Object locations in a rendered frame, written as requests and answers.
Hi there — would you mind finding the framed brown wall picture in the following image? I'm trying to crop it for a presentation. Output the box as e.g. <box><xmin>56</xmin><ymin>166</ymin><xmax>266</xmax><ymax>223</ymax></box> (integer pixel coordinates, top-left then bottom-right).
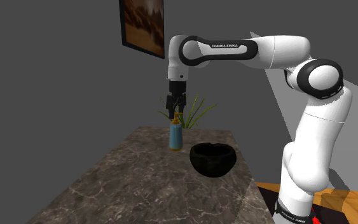
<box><xmin>118</xmin><ymin>0</ymin><xmax>166</xmax><ymax>60</ymax></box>

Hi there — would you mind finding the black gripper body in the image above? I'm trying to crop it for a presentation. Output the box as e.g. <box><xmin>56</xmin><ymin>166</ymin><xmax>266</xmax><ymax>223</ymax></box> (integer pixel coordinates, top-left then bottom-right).
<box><xmin>168</xmin><ymin>80</ymin><xmax>188</xmax><ymax>99</ymax></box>

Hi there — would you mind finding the green grass plant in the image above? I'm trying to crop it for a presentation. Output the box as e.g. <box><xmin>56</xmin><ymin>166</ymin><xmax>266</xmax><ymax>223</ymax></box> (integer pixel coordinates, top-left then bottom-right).
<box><xmin>158</xmin><ymin>92</ymin><xmax>218</xmax><ymax>130</ymax></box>

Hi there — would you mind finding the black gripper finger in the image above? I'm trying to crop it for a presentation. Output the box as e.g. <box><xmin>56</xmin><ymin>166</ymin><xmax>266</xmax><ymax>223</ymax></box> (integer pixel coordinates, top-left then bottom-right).
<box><xmin>165</xmin><ymin>94</ymin><xmax>177</xmax><ymax>120</ymax></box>
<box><xmin>176</xmin><ymin>94</ymin><xmax>188</xmax><ymax>116</ymax></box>

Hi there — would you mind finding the black bowl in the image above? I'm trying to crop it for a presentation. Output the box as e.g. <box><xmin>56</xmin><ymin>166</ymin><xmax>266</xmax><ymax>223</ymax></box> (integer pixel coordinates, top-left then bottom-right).
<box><xmin>189</xmin><ymin>142</ymin><xmax>238</xmax><ymax>179</ymax></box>

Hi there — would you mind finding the dark robot stand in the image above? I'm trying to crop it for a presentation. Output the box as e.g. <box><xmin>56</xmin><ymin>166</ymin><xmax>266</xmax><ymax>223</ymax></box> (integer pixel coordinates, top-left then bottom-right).
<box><xmin>258</xmin><ymin>185</ymin><xmax>345</xmax><ymax>224</ymax></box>

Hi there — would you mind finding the blue soap dispenser bottle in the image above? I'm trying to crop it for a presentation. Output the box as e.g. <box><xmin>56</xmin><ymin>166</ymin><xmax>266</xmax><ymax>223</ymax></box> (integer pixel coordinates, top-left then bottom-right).
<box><xmin>169</xmin><ymin>113</ymin><xmax>184</xmax><ymax>152</ymax></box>

